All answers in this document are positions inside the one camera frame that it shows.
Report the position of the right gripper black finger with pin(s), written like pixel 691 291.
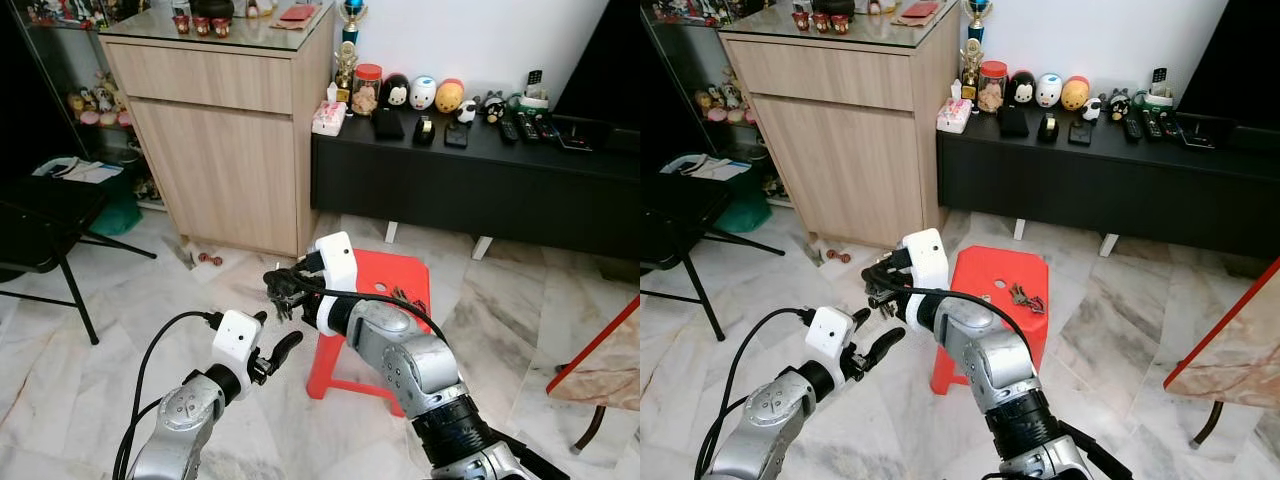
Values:
pixel 873 267
pixel 875 286
pixel 280 290
pixel 280 274

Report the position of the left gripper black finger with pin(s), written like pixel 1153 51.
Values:
pixel 861 315
pixel 885 345
pixel 260 317
pixel 285 347

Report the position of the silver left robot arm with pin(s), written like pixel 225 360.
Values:
pixel 770 430
pixel 185 430

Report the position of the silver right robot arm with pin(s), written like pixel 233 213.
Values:
pixel 420 370
pixel 1000 370

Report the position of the small red dumbbell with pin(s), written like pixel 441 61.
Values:
pixel 210 258
pixel 838 256

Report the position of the red plastic stool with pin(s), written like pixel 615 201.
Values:
pixel 395 268
pixel 1000 265

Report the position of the light wooden cabinet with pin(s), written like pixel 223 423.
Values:
pixel 230 150
pixel 840 140

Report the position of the green bin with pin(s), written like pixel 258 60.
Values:
pixel 120 215
pixel 750 212

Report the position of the pink tissue pack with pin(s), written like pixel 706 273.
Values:
pixel 954 115
pixel 328 118

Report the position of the black TV console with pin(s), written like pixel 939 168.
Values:
pixel 470 200
pixel 1100 195

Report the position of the stack of papers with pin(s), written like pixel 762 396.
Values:
pixel 80 170
pixel 710 168

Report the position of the black tape dispenser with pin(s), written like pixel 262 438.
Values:
pixel 424 130
pixel 1048 127

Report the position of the clear jar with red lid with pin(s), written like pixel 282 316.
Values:
pixel 367 88
pixel 993 85

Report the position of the black folding chair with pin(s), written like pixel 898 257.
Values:
pixel 670 220
pixel 40 220

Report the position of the small black box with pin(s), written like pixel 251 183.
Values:
pixel 1080 132
pixel 456 135

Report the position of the black mouse plush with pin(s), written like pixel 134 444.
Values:
pixel 1021 88
pixel 396 92

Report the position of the gold trophy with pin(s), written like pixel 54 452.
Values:
pixel 971 68
pixel 345 70

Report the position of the yellow bear plush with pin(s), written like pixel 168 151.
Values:
pixel 1075 93
pixel 450 96

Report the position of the small panda toy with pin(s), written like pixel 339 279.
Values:
pixel 1091 108
pixel 467 110

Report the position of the glass display shelf with toys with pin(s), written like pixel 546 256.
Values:
pixel 80 100
pixel 700 100

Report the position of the small red cup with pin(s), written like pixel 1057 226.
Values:
pixel 221 27
pixel 181 22
pixel 201 25
pixel 840 24
pixel 802 19
pixel 821 22

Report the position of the marble board with red edge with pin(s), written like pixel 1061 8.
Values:
pixel 1230 360
pixel 605 360

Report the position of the black remote control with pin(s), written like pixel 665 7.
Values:
pixel 546 127
pixel 1170 124
pixel 527 126
pixel 508 130
pixel 1132 127
pixel 1151 124

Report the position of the black and white toy figure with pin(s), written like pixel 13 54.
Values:
pixel 1117 103
pixel 493 106

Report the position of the red packet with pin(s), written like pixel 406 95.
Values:
pixel 918 9
pixel 298 12

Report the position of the white figurine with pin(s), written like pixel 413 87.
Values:
pixel 258 6
pixel 880 5

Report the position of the black teapot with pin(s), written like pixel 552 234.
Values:
pixel 212 8
pixel 832 6

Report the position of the blue trophy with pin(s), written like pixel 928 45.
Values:
pixel 977 10
pixel 351 12

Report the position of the black board stand leg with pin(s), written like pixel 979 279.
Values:
pixel 590 430
pixel 1210 425

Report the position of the black tray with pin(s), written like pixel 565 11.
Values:
pixel 1207 132
pixel 585 135

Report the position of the black television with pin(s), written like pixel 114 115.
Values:
pixel 600 60
pixel 1235 60

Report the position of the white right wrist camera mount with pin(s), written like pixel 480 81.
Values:
pixel 925 275
pixel 338 280

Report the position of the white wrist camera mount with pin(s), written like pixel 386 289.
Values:
pixel 925 275
pixel 830 335
pixel 338 280
pixel 237 340

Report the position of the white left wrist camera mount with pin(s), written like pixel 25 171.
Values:
pixel 830 335
pixel 237 340

